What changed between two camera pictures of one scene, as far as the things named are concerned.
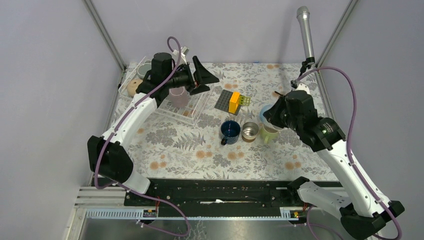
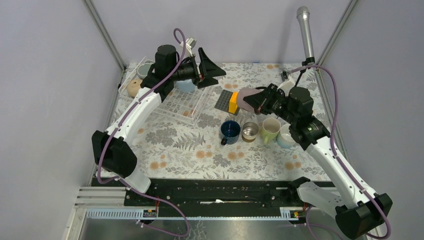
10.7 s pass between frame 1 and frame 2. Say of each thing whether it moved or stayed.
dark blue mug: stayed
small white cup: moved
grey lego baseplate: stayed
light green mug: stayed
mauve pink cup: moved
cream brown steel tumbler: stayed
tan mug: stayed
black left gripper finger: moved
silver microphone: stayed
